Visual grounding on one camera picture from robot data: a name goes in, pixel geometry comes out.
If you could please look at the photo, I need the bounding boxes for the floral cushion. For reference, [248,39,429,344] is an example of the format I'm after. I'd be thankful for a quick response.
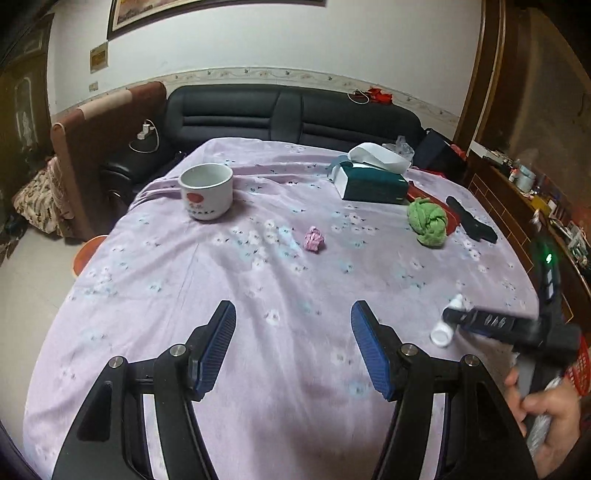
[11,156,75,237]

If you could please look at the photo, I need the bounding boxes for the dark green tissue box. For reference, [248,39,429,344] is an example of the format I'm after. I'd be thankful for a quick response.
[327,143,413,204]

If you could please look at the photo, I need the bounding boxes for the green towel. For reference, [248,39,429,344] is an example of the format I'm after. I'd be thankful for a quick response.
[407,197,450,250]

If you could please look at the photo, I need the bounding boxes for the red plastic basket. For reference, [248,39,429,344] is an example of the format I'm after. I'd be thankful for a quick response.
[565,334,591,398]

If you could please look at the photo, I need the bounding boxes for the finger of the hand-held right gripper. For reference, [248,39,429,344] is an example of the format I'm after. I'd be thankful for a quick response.
[442,307,519,343]

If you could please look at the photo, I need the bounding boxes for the wooden door frame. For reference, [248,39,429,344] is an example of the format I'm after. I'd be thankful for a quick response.
[451,0,508,154]

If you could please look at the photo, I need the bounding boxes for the framed painting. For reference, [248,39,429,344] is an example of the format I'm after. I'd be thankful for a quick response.
[106,0,327,40]

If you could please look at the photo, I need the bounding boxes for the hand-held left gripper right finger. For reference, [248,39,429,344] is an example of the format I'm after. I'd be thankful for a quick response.
[349,300,540,480]

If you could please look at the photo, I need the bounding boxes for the brown armchair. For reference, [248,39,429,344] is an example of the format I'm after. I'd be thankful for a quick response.
[50,81,167,241]

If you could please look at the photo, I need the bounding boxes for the person's right hand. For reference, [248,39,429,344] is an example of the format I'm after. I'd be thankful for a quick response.
[503,368,583,480]

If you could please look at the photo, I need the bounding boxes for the white jar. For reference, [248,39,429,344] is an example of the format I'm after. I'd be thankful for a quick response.
[514,165,537,193]

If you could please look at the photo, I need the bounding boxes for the black leather sofa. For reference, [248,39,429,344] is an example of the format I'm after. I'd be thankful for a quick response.
[99,84,424,209]

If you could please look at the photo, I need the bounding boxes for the orange plastic stool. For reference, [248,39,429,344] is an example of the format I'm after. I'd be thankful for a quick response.
[71,235,108,278]

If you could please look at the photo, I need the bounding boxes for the wooden sideboard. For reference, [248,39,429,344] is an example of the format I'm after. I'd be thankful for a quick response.
[465,147,591,326]

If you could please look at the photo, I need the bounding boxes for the clear plastic bag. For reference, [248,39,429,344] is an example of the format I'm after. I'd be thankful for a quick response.
[383,136,415,160]

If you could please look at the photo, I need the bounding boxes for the pink crumpled paper ball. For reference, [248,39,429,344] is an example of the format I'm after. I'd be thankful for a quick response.
[303,226,327,254]

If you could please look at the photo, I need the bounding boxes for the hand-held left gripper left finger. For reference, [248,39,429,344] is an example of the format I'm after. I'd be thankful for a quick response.
[50,300,238,480]

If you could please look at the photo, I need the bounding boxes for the yellow wall plaque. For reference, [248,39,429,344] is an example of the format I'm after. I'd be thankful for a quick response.
[89,41,110,74]

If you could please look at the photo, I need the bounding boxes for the black toy gun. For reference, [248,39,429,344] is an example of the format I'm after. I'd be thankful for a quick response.
[445,196,499,244]

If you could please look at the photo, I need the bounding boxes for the black bag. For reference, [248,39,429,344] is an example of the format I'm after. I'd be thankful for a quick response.
[412,128,468,184]

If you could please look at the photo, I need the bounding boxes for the dark wooden cabinet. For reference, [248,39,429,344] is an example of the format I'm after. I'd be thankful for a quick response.
[0,13,52,197]

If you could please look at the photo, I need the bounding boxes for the white charger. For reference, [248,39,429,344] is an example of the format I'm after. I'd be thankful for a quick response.
[129,119,160,153]

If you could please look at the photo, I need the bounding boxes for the small white bottle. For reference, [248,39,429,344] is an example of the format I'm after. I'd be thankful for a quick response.
[430,294,468,347]

